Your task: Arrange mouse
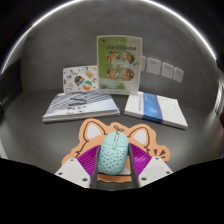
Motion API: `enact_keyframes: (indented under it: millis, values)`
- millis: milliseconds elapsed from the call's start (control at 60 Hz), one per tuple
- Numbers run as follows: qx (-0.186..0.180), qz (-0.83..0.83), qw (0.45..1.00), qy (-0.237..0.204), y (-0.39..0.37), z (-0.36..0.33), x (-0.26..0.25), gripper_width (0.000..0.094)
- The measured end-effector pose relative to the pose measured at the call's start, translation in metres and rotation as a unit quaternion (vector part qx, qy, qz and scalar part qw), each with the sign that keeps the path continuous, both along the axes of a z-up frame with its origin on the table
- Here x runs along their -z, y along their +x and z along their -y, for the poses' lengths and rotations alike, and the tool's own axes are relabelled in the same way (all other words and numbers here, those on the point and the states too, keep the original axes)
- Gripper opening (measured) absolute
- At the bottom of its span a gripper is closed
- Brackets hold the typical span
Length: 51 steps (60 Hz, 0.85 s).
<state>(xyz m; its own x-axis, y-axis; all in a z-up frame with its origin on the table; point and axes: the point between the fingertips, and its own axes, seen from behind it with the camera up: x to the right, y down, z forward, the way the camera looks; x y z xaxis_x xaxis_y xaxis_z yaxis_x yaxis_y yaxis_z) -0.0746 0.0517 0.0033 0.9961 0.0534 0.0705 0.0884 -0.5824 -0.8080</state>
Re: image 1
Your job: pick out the green menu in acrylic stand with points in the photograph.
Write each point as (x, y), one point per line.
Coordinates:
(119, 63)

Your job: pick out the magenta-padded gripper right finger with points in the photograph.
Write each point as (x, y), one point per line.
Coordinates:
(146, 166)

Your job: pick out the mint green computer mouse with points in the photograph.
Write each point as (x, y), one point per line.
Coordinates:
(113, 155)

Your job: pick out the grey striped book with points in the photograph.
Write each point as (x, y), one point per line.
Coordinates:
(80, 105)

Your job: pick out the white wall socket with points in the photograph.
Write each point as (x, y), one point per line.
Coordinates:
(144, 63)
(167, 70)
(178, 75)
(154, 66)

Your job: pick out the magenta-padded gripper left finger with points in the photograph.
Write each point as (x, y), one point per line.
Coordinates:
(81, 166)

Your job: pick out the white book with blue band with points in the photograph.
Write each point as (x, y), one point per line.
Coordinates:
(156, 108)

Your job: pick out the orange corgi-shaped mouse pad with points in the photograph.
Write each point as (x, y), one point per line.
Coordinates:
(91, 131)

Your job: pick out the white sticker card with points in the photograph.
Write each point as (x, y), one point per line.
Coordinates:
(80, 79)

